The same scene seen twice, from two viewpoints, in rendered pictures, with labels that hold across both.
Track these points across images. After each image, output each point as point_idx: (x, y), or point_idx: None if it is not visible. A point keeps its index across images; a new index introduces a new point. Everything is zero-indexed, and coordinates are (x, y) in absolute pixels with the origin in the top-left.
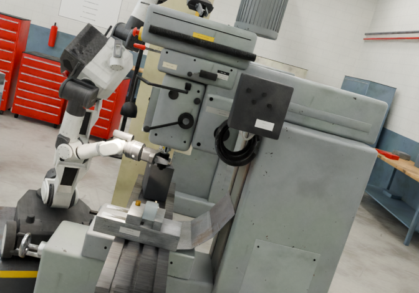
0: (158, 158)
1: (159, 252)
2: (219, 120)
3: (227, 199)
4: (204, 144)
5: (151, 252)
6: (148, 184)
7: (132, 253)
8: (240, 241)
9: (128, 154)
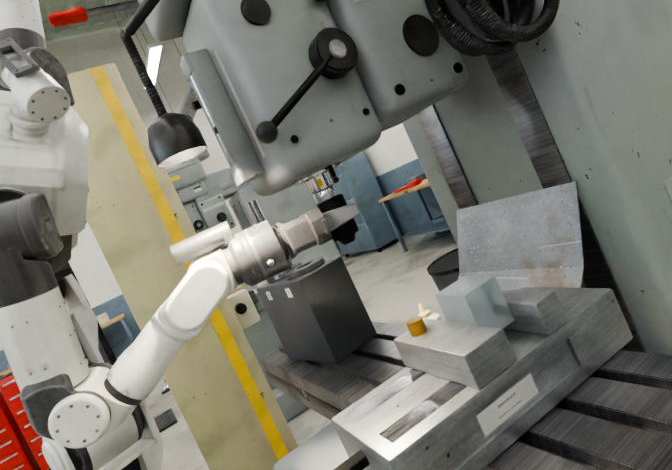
0: (330, 216)
1: (635, 372)
2: (394, 6)
3: (487, 210)
4: (411, 83)
5: (633, 391)
6: (323, 328)
7: (634, 443)
8: (649, 212)
9: (255, 268)
